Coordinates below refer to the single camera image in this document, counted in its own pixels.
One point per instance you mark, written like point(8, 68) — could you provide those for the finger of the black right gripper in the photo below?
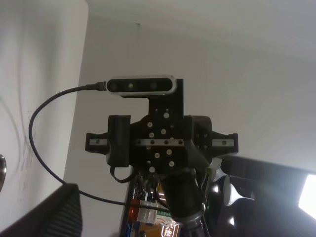
point(118, 140)
point(199, 148)

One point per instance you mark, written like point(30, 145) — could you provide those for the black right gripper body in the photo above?
point(159, 141)

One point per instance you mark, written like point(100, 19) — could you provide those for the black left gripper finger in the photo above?
point(59, 215)

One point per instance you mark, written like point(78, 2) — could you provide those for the stainless steel teapot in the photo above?
point(3, 168)

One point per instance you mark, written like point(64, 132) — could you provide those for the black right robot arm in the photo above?
point(185, 198)

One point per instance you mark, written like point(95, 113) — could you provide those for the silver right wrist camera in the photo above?
point(141, 85)

